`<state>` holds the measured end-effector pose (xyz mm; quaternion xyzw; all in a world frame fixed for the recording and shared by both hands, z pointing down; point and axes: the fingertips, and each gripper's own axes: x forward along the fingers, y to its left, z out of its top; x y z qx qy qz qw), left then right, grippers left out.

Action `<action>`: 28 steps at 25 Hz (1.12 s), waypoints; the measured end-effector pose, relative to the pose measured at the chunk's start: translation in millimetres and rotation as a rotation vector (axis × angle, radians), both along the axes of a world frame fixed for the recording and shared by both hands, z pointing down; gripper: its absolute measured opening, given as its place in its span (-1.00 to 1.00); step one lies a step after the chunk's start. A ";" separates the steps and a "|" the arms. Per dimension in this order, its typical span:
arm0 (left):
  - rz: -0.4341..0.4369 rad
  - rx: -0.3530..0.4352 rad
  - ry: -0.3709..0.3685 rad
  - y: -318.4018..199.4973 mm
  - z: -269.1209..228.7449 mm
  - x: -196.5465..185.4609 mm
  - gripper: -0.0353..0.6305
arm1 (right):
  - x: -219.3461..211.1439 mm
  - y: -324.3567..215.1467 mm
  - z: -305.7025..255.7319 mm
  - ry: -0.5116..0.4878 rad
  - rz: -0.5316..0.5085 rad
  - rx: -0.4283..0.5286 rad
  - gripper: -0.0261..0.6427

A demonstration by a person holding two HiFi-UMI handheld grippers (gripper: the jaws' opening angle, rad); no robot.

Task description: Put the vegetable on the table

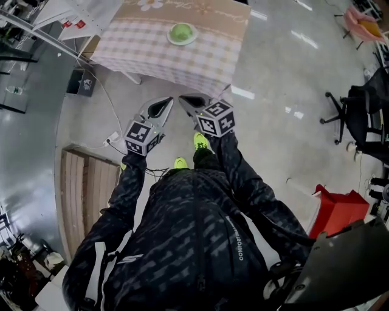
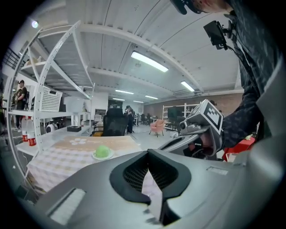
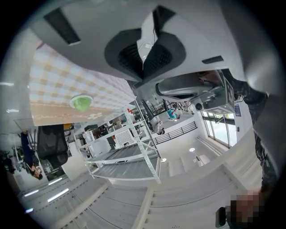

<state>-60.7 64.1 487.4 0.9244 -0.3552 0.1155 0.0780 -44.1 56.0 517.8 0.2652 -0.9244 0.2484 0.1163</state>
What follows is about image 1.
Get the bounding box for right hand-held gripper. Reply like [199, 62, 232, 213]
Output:
[177, 93, 237, 139]

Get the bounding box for person's black trousers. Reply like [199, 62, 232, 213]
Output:
[192, 148, 222, 171]

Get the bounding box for black metal table frame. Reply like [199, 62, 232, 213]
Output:
[0, 44, 40, 115]

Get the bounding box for wooden plank pallet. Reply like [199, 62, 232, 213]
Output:
[60, 148, 121, 262]

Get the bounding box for white cabinet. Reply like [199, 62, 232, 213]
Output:
[34, 265, 71, 311]

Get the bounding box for green cabbage head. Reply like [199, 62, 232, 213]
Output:
[169, 23, 196, 43]

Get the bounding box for white power cable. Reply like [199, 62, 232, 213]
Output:
[69, 72, 123, 150]

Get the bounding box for yellow cushion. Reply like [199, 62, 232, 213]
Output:
[358, 19, 383, 36]

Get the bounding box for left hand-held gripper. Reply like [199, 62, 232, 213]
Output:
[122, 96, 175, 157]

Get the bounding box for white metal shelf rack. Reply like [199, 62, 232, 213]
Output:
[0, 0, 112, 66]

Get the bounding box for beige bag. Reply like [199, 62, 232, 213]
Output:
[45, 251, 65, 272]

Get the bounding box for pink armchair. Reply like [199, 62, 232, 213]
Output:
[342, 5, 387, 52]

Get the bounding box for person's black patterned jacket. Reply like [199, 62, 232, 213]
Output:
[62, 166, 314, 311]

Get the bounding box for white power strip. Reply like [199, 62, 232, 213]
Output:
[103, 131, 124, 148]

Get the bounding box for black mesh office chair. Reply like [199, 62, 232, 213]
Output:
[320, 66, 389, 162]

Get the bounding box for brown cardboard box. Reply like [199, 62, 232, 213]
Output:
[81, 34, 102, 59]

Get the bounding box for black flat device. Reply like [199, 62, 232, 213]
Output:
[284, 216, 389, 305]

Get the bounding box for person's right forearm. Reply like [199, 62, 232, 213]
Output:
[209, 131, 275, 215]

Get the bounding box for table with checkered cloth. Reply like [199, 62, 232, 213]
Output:
[90, 0, 253, 104]

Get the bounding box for person's left forearm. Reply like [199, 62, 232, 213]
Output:
[106, 151, 149, 215]

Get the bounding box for white round plate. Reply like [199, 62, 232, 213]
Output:
[166, 22, 199, 47]

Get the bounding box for black bin with white print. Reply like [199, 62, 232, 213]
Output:
[64, 67, 95, 98]

